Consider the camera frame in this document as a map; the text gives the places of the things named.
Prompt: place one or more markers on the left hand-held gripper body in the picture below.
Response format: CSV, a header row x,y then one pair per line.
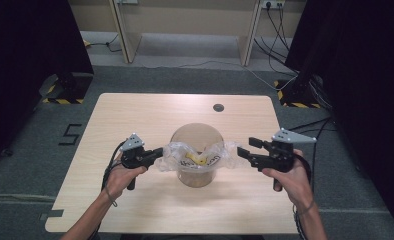
x,y
133,156

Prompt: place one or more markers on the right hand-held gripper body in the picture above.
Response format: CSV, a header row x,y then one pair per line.
x,y
280,155

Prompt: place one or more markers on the transparent brown plastic bin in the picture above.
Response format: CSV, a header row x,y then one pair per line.
x,y
197,133

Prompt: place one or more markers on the person's left hand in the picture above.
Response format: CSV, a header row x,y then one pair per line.
x,y
121,180

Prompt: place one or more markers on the clear plastic bag yellow print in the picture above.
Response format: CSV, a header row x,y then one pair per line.
x,y
198,156

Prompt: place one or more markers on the person's right hand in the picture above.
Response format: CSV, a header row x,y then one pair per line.
x,y
293,186

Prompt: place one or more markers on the black round table grommet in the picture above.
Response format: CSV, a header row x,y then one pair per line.
x,y
218,107

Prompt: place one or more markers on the grey tape strip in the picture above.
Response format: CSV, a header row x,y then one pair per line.
x,y
53,214

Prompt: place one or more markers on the black stand base striped tape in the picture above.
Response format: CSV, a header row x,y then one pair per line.
x,y
68,90
296,95

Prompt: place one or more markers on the white wall power socket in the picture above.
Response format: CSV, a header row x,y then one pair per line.
x,y
272,3

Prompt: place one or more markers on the black curtain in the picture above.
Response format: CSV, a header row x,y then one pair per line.
x,y
25,66
361,83

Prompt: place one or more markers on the beige wooden desk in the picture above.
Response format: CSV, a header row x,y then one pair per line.
x,y
185,20

